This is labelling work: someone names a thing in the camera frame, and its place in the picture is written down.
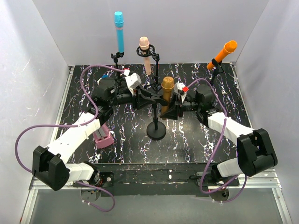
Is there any black round-base clip stand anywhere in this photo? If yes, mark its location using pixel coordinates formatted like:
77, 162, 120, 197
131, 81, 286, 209
146, 94, 168, 140

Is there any gold microphone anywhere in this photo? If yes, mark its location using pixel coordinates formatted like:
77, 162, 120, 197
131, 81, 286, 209
161, 76, 174, 115

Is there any black tripod mic stand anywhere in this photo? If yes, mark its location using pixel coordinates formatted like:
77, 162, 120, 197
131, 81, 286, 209
111, 52, 124, 80

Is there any black small tripod stand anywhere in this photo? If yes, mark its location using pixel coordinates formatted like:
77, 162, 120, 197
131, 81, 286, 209
135, 44, 164, 93

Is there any black round-base shock-mount stand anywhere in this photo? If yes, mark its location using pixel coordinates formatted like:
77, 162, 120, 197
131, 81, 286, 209
209, 58, 224, 86

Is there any pink beige microphone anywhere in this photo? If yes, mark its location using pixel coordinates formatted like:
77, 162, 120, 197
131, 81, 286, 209
139, 36, 151, 76

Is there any orange microphone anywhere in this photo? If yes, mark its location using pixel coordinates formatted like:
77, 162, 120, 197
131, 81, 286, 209
214, 40, 238, 63

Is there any blue microphone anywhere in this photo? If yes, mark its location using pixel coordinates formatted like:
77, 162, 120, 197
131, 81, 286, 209
114, 11, 124, 53

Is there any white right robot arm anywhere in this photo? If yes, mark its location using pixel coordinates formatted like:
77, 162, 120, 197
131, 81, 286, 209
161, 83, 278, 182

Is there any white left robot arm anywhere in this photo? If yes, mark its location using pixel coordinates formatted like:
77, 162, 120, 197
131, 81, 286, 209
32, 76, 168, 191

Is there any pink box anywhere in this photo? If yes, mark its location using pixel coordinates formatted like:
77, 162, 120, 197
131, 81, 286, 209
93, 124, 114, 149

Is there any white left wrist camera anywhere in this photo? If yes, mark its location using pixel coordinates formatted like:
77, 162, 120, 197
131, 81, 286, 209
123, 69, 142, 96

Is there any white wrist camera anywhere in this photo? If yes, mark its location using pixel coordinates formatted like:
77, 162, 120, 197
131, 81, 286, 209
123, 69, 142, 96
173, 82, 189, 103

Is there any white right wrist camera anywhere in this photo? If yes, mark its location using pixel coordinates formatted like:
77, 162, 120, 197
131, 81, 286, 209
173, 82, 189, 103

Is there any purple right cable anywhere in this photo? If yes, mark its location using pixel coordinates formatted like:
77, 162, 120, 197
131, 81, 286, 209
186, 78, 247, 203

